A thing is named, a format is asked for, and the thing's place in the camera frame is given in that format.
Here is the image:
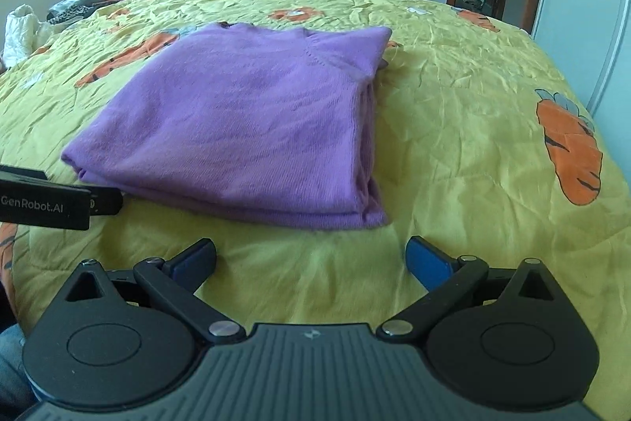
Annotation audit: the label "purple sweater with red collar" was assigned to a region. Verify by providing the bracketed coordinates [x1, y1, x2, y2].
[60, 21, 393, 231]

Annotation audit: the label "white plastic bag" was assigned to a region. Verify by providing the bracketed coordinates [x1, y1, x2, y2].
[2, 4, 53, 69]

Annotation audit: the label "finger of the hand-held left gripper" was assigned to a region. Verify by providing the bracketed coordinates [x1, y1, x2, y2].
[88, 186, 124, 218]

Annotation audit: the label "white wardrobe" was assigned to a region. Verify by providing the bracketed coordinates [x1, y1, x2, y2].
[530, 0, 631, 117]

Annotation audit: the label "person's jeans leg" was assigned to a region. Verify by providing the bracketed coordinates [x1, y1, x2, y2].
[0, 325, 36, 408]

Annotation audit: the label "dark patterned clothes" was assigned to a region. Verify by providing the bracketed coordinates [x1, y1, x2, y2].
[47, 0, 107, 26]

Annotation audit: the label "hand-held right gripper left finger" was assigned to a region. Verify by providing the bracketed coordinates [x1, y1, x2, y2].
[50, 238, 247, 347]

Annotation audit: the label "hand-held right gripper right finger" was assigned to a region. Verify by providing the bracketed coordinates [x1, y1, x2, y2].
[375, 236, 568, 346]

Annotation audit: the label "yellow carrot print bedsheet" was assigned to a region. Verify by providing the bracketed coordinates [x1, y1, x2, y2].
[0, 0, 631, 408]

